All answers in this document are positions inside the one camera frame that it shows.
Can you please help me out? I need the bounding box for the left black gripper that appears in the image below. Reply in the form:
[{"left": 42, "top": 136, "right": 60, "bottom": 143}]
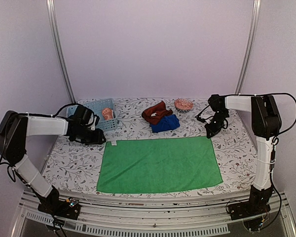
[{"left": 74, "top": 125, "right": 107, "bottom": 145}]

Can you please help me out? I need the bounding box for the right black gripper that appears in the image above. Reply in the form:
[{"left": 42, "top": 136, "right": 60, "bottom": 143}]
[{"left": 205, "top": 111, "right": 229, "bottom": 138}]

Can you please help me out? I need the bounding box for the orange bunny towel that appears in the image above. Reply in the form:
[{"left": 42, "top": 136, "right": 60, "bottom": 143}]
[{"left": 102, "top": 108, "right": 114, "bottom": 120}]

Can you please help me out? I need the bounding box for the green towel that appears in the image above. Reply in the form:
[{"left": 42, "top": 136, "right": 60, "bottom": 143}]
[{"left": 97, "top": 136, "right": 223, "bottom": 194}]

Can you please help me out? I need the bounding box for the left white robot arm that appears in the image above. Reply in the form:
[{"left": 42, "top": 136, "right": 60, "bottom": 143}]
[{"left": 0, "top": 105, "right": 106, "bottom": 214}]

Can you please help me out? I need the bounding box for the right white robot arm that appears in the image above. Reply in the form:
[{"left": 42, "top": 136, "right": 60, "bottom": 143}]
[{"left": 204, "top": 94, "right": 282, "bottom": 193}]

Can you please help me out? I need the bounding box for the white bowl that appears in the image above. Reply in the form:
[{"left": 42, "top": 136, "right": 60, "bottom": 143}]
[{"left": 226, "top": 115, "right": 233, "bottom": 126}]

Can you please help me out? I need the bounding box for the light blue plastic basket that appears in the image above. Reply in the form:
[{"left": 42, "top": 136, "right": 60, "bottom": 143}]
[{"left": 78, "top": 98, "right": 118, "bottom": 131}]

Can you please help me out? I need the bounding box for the red patterned bowl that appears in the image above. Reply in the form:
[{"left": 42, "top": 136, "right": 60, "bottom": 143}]
[{"left": 174, "top": 98, "right": 193, "bottom": 113}]

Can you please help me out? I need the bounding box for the blue towel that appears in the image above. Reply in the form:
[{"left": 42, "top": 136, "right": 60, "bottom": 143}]
[{"left": 150, "top": 115, "right": 180, "bottom": 133}]

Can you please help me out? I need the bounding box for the dark red towel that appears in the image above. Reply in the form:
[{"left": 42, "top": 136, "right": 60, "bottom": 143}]
[{"left": 142, "top": 101, "right": 173, "bottom": 125}]

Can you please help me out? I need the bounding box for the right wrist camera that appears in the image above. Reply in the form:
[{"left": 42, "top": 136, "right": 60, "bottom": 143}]
[{"left": 195, "top": 116, "right": 213, "bottom": 123}]

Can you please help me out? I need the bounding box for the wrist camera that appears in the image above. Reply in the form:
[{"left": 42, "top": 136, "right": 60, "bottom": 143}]
[
  {"left": 195, "top": 116, "right": 213, "bottom": 123},
  {"left": 89, "top": 115, "right": 100, "bottom": 130}
]

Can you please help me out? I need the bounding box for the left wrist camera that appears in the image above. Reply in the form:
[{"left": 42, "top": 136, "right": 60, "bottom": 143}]
[{"left": 89, "top": 115, "right": 100, "bottom": 130}]

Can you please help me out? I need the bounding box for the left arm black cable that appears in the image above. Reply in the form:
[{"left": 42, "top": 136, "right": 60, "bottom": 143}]
[{"left": 0, "top": 103, "right": 84, "bottom": 168}]

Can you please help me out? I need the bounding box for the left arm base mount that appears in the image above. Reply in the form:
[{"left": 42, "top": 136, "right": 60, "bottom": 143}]
[{"left": 35, "top": 186, "right": 81, "bottom": 220}]

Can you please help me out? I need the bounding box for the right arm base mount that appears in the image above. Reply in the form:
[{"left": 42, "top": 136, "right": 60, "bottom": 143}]
[{"left": 226, "top": 187, "right": 272, "bottom": 232}]

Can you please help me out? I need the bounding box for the front aluminium rail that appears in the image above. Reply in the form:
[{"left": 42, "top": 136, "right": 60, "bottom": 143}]
[{"left": 10, "top": 191, "right": 296, "bottom": 237}]

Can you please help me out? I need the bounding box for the right aluminium frame post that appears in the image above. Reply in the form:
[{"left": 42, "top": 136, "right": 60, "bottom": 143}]
[{"left": 235, "top": 0, "right": 261, "bottom": 94}]

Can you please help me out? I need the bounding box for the aluminium frame post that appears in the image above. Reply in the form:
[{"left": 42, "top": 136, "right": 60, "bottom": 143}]
[
  {"left": 235, "top": 0, "right": 261, "bottom": 94},
  {"left": 46, "top": 0, "right": 76, "bottom": 103}
]

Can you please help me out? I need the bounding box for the left aluminium frame post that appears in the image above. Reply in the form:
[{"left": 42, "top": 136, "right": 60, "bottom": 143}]
[{"left": 46, "top": 0, "right": 76, "bottom": 103}]

